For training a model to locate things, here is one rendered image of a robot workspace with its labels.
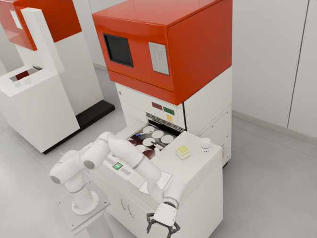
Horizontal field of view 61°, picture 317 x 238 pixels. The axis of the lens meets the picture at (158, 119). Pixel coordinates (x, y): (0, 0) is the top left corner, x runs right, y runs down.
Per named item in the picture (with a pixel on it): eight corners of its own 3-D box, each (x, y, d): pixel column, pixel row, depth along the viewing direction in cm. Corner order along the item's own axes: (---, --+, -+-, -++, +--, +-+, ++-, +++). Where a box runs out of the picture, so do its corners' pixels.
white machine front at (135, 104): (125, 112, 276) (115, 77, 252) (188, 142, 226) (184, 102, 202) (122, 113, 274) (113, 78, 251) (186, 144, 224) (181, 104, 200)
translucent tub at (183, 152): (184, 150, 197) (183, 144, 193) (191, 156, 192) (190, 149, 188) (176, 155, 194) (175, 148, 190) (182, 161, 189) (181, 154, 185)
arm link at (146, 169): (120, 175, 139) (162, 211, 146) (139, 164, 129) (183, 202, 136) (128, 163, 146) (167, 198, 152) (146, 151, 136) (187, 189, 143)
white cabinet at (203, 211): (150, 176, 311) (136, 120, 263) (223, 224, 251) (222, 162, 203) (106, 216, 277) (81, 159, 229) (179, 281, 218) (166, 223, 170)
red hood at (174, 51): (164, 49, 287) (155, -12, 252) (232, 64, 237) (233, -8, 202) (109, 80, 248) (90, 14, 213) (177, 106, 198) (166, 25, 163)
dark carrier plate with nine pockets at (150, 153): (148, 123, 242) (148, 123, 241) (178, 138, 220) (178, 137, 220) (119, 145, 223) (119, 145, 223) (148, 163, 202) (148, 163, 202)
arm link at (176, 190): (158, 200, 139) (171, 194, 133) (167, 182, 149) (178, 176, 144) (170, 210, 140) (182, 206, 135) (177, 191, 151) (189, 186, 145)
